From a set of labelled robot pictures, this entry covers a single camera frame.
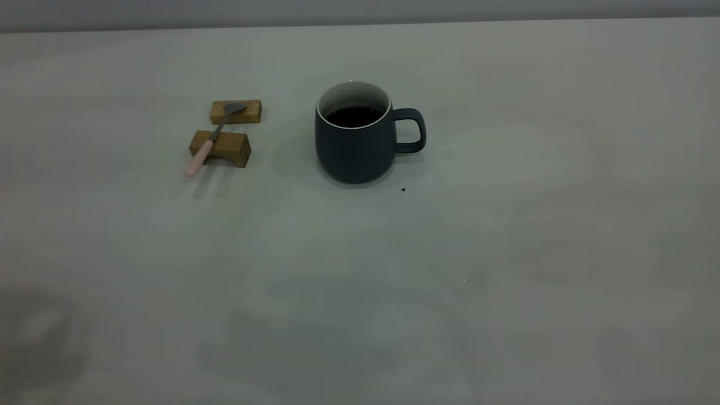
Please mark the flat rectangular wooden block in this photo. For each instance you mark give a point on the flat rectangular wooden block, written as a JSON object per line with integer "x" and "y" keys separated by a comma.
{"x": 251, "y": 114}

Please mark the dark grey ceramic mug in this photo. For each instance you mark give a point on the dark grey ceramic mug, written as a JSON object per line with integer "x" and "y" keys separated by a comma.
{"x": 357, "y": 149}

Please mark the arched wooden block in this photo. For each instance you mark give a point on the arched wooden block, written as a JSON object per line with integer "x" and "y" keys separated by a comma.
{"x": 230, "y": 147}

